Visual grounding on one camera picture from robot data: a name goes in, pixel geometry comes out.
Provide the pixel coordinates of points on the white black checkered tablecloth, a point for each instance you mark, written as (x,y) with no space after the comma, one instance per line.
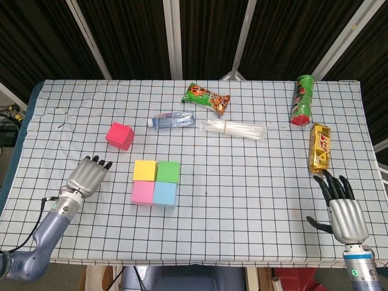
(242,188)

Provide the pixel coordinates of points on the gold foil snack pack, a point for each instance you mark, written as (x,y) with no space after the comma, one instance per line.
(319,148)

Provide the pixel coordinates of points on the light blue foam cube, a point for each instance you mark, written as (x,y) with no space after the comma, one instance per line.
(164,195)

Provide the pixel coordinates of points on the bagged white straws bundle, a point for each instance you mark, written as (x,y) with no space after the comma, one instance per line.
(236,128)

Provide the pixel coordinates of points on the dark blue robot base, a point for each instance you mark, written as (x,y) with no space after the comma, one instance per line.
(188,279)

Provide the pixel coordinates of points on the yellow foam cube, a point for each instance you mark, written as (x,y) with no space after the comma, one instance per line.
(145,170)

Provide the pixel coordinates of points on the red foam cube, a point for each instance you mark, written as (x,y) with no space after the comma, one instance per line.
(119,136)

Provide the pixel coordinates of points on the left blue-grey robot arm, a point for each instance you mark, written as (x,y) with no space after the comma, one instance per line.
(48,230)

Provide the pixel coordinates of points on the green foam cube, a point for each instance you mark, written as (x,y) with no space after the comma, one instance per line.
(168,172)

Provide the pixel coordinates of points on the red object under table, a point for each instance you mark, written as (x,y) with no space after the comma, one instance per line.
(295,280)

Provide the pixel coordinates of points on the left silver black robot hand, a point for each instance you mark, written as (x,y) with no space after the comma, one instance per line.
(86,177)

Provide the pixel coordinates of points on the dark blue table padding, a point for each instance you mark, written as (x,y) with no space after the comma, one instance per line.
(21,133)

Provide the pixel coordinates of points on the clear plastic water bottle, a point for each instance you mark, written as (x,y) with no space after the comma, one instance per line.
(174,119)

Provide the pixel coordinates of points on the green orange snack bag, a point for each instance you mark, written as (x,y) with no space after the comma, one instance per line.
(206,98)

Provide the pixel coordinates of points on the white slanted frame post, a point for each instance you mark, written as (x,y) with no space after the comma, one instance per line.
(89,39)
(241,45)
(339,39)

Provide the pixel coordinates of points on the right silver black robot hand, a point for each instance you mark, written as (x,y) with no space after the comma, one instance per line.
(348,221)

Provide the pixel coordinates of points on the pink foam cube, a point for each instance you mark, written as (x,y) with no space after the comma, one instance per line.
(142,193)

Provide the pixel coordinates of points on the green chip can red lid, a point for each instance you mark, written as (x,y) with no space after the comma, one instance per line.
(301,101)

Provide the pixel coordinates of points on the white double upright frame post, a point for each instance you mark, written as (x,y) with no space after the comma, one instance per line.
(172,39)

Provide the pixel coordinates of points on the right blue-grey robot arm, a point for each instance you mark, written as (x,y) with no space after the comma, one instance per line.
(360,269)

